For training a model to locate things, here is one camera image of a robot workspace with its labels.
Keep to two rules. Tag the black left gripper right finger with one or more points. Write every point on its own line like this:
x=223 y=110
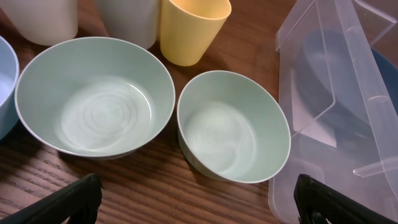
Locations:
x=317 y=203

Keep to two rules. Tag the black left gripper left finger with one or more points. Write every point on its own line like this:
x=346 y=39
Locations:
x=76 y=203

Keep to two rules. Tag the dark blue bowl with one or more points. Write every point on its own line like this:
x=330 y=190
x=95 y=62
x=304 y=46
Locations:
x=326 y=81

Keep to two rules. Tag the clear plastic storage container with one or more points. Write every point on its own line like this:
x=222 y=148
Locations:
x=363 y=170

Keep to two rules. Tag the light blue bowl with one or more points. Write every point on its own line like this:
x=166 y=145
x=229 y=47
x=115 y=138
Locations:
x=9 y=77

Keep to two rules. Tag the dark blue plate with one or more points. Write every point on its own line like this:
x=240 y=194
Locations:
x=389 y=75

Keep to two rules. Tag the large mint green bowl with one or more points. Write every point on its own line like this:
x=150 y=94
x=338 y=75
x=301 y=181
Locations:
x=95 y=97

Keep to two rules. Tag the small mint green bowl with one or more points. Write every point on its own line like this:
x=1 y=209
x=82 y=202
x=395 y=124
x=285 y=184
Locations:
x=231 y=129

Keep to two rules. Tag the light green cup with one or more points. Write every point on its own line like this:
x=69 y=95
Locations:
x=43 y=22

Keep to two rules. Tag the grey cup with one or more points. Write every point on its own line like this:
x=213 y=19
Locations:
x=135 y=21

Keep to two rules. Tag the yellow cup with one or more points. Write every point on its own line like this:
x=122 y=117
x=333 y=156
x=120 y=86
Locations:
x=188 y=27

